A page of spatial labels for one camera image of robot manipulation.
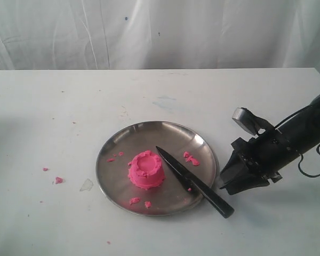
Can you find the clear tape scrap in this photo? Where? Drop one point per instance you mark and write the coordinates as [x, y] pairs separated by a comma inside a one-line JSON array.
[[87, 185]]

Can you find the pink clay lump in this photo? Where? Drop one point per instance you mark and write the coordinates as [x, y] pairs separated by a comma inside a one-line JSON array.
[[146, 170]]

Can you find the large pink dough crumb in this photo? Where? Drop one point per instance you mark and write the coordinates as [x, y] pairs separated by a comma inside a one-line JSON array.
[[59, 180]]

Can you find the black knife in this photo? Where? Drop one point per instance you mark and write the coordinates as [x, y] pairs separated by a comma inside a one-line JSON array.
[[189, 180]]

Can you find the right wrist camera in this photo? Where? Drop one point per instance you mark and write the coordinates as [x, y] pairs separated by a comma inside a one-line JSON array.
[[249, 122]]

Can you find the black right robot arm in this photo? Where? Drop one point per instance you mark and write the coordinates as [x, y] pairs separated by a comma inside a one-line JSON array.
[[301, 129]]

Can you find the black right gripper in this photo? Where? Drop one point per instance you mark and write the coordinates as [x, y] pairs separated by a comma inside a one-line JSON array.
[[253, 163]]

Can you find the round steel plate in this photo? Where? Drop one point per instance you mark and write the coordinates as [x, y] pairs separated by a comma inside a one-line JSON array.
[[171, 196]]

